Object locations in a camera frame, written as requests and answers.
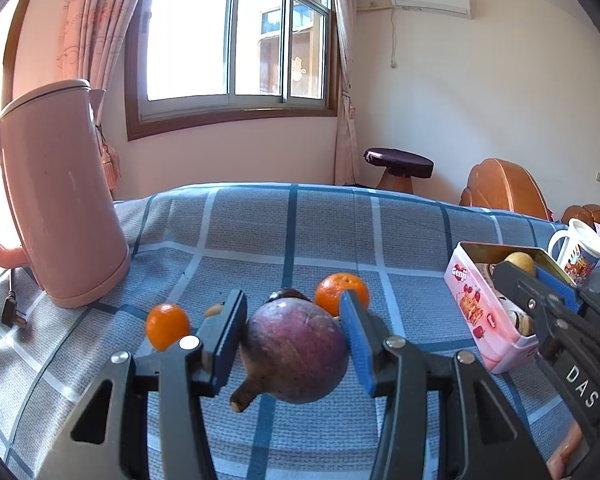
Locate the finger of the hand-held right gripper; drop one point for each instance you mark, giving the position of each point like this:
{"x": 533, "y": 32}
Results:
{"x": 560, "y": 290}
{"x": 522, "y": 295}

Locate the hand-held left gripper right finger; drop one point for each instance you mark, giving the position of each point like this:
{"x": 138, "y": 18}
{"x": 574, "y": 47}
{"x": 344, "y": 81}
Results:
{"x": 357, "y": 345}

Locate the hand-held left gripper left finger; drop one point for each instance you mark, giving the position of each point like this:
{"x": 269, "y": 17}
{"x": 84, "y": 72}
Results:
{"x": 230, "y": 340}

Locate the small orange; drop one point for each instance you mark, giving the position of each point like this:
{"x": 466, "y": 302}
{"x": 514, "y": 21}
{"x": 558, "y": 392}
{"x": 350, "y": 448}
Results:
{"x": 166, "y": 325}
{"x": 521, "y": 261}

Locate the small tan round fruit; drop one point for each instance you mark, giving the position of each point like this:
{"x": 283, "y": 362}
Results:
{"x": 212, "y": 310}

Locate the pink metal tin box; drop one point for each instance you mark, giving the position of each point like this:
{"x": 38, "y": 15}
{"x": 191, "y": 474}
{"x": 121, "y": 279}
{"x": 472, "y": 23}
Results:
{"x": 472, "y": 305}

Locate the large orange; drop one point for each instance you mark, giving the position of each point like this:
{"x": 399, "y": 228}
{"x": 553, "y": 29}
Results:
{"x": 337, "y": 290}

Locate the purple round fruit with stem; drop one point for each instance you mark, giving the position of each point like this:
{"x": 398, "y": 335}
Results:
{"x": 295, "y": 350}

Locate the dark brown water chestnut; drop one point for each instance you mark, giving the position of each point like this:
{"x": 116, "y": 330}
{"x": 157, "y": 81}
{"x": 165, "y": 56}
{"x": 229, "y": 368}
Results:
{"x": 290, "y": 294}

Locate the person's right hand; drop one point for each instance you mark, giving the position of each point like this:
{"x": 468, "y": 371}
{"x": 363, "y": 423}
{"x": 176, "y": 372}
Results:
{"x": 567, "y": 460}

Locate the white cartoon mug with lid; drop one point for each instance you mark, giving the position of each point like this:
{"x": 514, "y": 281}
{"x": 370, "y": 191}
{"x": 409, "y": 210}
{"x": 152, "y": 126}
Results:
{"x": 580, "y": 260}

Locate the brown leather sofa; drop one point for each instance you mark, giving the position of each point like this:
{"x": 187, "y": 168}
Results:
{"x": 592, "y": 212}

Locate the brown leather armchair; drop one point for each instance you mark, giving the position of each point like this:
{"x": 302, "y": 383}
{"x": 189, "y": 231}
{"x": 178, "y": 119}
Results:
{"x": 500, "y": 185}

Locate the blue plaid tablecloth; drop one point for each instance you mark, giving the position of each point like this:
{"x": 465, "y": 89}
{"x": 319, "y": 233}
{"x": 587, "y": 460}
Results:
{"x": 330, "y": 220}

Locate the round purple cushioned stool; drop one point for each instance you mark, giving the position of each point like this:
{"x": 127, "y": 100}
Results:
{"x": 397, "y": 160}

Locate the narrow pink curtain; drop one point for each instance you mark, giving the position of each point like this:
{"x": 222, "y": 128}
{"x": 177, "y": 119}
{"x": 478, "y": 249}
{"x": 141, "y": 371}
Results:
{"x": 347, "y": 135}

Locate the curtain tieback tassel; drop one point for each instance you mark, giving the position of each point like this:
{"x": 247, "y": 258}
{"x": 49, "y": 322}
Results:
{"x": 111, "y": 165}

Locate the pink electric kettle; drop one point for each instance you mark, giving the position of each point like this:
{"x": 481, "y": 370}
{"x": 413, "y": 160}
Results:
{"x": 60, "y": 185}

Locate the brown framed sliding window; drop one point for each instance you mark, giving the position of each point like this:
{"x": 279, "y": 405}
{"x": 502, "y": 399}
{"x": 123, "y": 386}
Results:
{"x": 190, "y": 35}

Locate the wide pink curtain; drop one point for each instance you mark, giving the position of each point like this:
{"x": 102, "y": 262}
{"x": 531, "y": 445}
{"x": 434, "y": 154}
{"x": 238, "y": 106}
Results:
{"x": 95, "y": 25}

